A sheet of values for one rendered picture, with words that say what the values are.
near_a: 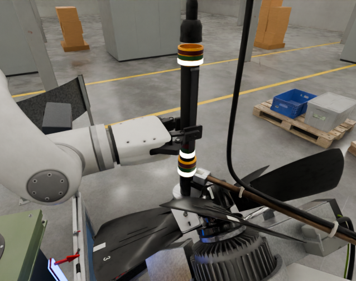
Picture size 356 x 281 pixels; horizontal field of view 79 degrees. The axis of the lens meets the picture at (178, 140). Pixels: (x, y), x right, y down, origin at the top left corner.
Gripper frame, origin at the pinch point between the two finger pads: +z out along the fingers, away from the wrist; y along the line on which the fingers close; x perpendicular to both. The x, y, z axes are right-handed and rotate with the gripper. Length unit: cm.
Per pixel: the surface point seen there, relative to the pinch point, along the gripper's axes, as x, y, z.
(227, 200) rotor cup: -25.4, 2.6, 11.5
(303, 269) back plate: -37.7, 21.9, 24.4
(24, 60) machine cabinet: -114, -589, -150
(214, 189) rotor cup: -22.5, -0.2, 8.7
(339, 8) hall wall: -63, -775, 1136
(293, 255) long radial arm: -40, 17, 27
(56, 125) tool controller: -24, -59, -34
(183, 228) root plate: -29.9, 3.1, -2.3
